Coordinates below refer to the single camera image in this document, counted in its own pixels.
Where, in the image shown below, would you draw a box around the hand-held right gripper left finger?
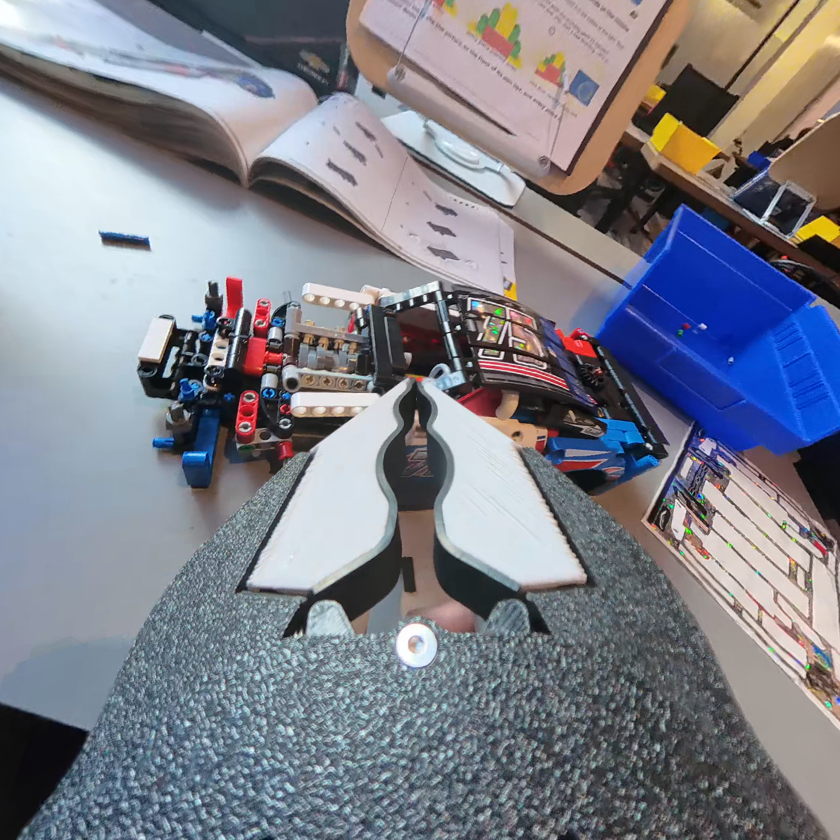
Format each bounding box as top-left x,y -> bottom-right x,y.
246,379 -> 421,599

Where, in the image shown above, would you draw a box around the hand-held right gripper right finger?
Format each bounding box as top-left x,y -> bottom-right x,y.
415,379 -> 589,599

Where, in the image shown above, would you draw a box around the toy brick race car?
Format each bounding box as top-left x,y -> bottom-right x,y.
136,277 -> 670,496

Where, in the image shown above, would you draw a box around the building instruction booklet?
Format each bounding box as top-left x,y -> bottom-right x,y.
0,0 -> 519,299

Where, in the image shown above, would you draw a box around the grey desk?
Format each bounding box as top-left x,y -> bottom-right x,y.
0,72 -> 840,840

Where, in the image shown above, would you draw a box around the holographic sticker sheet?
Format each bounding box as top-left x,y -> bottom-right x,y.
643,420 -> 840,723

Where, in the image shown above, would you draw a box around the scattered small brick pins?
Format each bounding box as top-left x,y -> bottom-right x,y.
676,320 -> 737,366

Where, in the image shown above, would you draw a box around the blue plastic bin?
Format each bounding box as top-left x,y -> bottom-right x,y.
596,203 -> 840,455

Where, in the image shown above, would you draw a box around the cluttered background table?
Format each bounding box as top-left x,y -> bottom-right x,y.
620,121 -> 840,277

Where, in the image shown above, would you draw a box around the white stand base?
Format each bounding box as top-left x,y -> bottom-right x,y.
379,110 -> 527,208

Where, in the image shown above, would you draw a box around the yellow plastic bin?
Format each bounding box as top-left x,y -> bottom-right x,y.
650,113 -> 723,175

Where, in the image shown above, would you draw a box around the printed paper sheet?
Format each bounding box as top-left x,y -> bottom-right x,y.
360,0 -> 673,173

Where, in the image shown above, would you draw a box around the wooden document stand board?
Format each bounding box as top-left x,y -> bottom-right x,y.
346,0 -> 690,196

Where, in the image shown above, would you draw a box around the black toy set box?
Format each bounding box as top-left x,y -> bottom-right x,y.
147,0 -> 361,99

